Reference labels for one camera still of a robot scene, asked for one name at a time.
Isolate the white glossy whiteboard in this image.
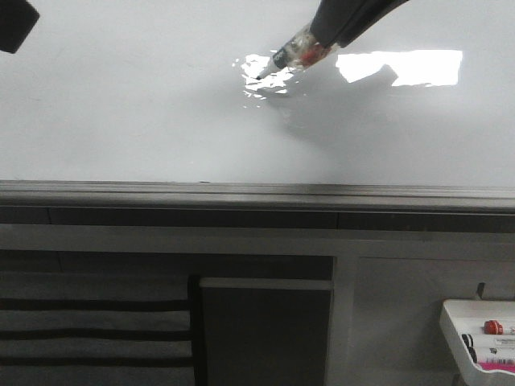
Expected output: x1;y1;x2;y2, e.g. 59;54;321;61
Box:
1;1;514;187

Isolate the black capped marker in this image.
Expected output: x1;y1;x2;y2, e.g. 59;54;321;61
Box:
460;333;515;362

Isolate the dark grey panel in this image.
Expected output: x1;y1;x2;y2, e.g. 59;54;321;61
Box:
202;284;332;385

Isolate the red capped marker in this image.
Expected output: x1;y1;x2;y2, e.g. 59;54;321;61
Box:
483;319;515;335

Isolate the white plastic marker tray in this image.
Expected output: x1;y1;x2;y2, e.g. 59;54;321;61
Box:
439;300;514;385

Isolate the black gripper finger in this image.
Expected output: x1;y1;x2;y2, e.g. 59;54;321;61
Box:
0;0;40;54
310;0;406;47

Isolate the grey aluminium whiteboard tray rail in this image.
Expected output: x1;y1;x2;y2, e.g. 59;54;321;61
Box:
1;180;514;233

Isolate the grey black striped slatted panel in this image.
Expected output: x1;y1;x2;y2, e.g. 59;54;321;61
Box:
1;273;197;385

